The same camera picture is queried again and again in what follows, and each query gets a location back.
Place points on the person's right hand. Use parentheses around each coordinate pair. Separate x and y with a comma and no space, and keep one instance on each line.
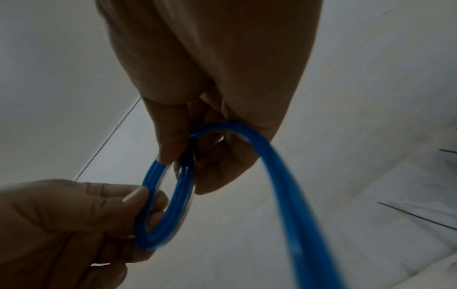
(221,50)

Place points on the person's left hand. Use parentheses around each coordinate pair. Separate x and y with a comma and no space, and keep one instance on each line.
(53,225)

